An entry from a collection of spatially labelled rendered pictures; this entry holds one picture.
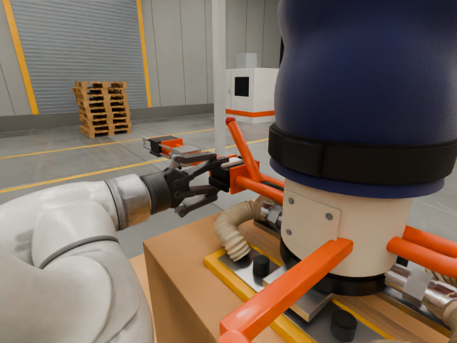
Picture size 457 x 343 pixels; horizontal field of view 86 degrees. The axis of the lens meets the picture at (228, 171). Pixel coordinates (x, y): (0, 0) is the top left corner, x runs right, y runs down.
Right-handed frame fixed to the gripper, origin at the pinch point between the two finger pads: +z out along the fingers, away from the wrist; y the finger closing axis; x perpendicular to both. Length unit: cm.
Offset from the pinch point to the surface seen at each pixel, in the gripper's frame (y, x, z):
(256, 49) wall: -159, -878, 897
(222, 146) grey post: 71, -236, 182
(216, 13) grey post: -98, -238, 179
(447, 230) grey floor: 112, 21, 247
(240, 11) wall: -301, -880, 796
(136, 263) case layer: 55, -52, -10
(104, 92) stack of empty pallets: 7, -637, 133
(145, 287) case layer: 55, -36, -12
